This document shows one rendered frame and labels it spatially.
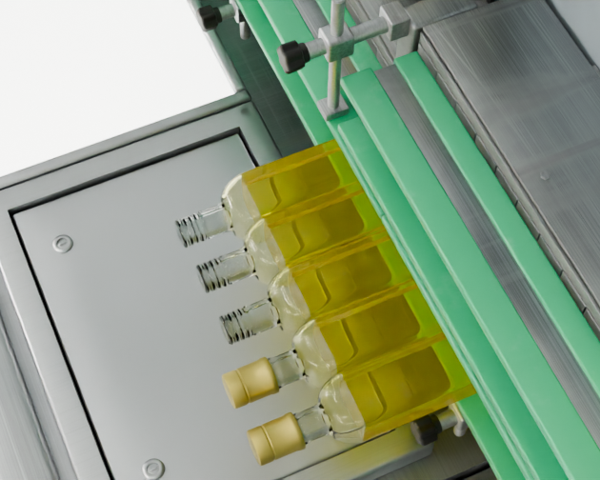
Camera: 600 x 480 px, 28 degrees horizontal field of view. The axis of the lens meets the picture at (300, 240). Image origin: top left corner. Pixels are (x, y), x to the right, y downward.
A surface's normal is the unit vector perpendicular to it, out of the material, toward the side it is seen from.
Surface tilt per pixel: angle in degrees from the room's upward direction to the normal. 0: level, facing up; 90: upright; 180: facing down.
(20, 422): 90
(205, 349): 91
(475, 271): 90
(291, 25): 90
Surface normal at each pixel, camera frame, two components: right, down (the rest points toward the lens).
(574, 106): 0.00, -0.50
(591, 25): -0.91, 0.35
